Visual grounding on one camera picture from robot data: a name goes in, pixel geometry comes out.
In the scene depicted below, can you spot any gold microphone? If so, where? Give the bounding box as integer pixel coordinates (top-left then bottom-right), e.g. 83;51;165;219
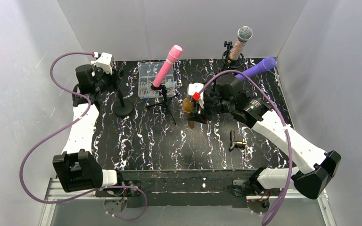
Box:
182;97;196;129

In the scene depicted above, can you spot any black round-base mic stand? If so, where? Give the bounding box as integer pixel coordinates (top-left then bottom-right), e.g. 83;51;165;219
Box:
113;69;134;118

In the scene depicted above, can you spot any black tripod mic stand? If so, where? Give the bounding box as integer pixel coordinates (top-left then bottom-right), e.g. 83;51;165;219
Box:
145;84;179;125

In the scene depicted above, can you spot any pink microphone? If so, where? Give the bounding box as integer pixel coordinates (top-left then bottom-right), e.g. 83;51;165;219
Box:
152;45;183;87

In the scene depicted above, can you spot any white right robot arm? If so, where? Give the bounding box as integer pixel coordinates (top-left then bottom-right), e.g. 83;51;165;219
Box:
183;74;342;199

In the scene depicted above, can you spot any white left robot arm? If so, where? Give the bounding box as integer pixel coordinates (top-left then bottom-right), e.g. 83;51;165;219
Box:
52;62;118;192

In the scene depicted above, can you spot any purple microphone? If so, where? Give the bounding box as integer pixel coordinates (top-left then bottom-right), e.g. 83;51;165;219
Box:
235;57;277;81

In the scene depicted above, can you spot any glitter silver microphone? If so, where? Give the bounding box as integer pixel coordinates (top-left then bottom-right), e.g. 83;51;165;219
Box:
228;26;253;62

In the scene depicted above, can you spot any clear plastic parts box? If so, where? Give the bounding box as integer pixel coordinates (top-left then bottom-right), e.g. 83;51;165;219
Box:
138;61;178;100

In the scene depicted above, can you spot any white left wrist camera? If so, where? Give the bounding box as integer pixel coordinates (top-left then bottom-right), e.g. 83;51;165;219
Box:
91;52;114;75

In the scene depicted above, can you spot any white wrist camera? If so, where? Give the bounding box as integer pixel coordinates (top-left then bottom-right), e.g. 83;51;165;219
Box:
91;52;114;75
187;83;204;108

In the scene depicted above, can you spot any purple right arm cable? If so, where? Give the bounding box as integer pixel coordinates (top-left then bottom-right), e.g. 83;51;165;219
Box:
198;69;294;226

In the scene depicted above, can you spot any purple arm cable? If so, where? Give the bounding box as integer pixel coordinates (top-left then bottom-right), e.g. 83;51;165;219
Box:
19;51;148;223
198;69;294;226

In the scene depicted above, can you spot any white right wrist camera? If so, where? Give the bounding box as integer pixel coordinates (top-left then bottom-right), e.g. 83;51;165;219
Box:
187;83;204;108

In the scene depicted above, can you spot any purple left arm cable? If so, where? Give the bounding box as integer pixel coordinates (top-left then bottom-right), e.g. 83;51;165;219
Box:
19;51;148;223

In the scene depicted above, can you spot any black shock-mount stand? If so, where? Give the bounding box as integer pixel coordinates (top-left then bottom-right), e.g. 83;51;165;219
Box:
222;40;246;70

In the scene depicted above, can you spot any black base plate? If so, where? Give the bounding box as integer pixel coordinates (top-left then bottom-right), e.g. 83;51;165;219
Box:
89;169;283;208

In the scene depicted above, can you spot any aluminium rail frame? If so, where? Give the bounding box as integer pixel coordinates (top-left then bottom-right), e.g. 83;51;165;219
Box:
39;190;336;226

